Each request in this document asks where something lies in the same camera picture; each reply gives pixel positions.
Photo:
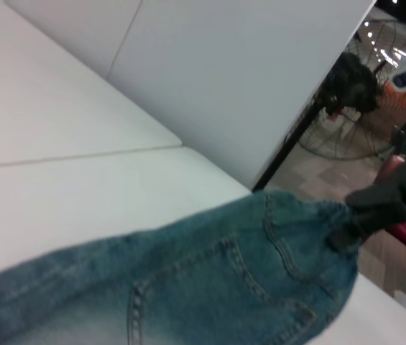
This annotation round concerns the blue denim shorts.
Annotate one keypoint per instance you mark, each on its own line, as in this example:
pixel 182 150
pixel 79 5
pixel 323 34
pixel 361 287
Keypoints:
pixel 188 280

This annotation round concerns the orange mesh crate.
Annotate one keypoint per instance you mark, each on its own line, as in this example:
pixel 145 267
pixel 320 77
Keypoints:
pixel 396 108

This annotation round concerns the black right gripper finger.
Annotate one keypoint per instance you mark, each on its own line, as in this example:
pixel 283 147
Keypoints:
pixel 350 237
pixel 382 203

